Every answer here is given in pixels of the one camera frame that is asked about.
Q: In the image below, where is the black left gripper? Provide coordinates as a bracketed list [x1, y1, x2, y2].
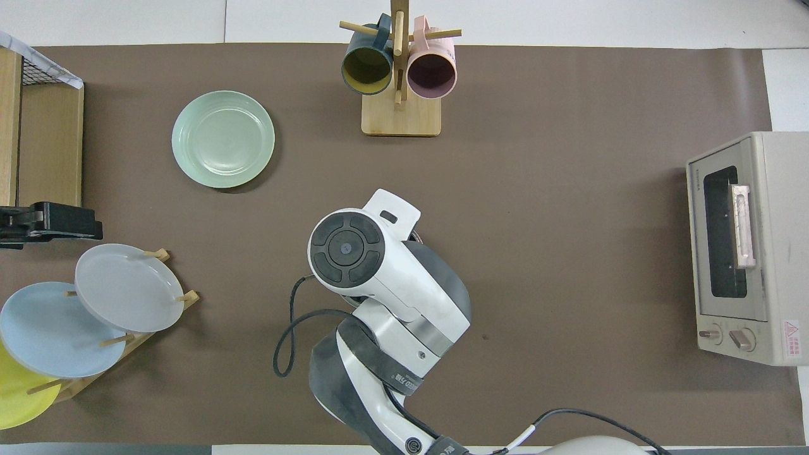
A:
[0, 202, 103, 248]

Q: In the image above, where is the grey plate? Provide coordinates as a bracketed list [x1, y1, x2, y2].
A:
[75, 243, 185, 334]

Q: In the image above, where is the light blue plate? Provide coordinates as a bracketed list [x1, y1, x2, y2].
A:
[0, 281, 127, 379]

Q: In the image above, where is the wooden plate rack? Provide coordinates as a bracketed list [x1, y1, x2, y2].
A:
[27, 248, 200, 404]

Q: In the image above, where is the yellow plate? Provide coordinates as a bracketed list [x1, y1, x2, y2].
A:
[0, 341, 63, 430]

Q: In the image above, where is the green plate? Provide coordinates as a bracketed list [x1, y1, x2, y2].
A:
[171, 90, 276, 189]

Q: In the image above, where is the white patterned cloth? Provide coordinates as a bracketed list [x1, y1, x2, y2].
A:
[0, 30, 85, 90]

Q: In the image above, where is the dark blue mug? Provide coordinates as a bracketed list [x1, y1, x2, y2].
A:
[341, 14, 394, 96]

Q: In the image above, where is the wooden mug tree stand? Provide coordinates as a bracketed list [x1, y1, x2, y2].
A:
[339, 0, 463, 137]

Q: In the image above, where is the pink mug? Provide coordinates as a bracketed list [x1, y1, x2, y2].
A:
[406, 16, 458, 100]

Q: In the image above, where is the brown table mat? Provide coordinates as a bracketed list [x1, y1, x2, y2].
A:
[0, 43, 806, 446]

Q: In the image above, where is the beige toaster oven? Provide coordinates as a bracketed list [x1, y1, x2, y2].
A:
[686, 131, 809, 367]

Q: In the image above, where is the wooden shelf with wire basket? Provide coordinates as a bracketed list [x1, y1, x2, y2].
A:
[0, 32, 85, 209]

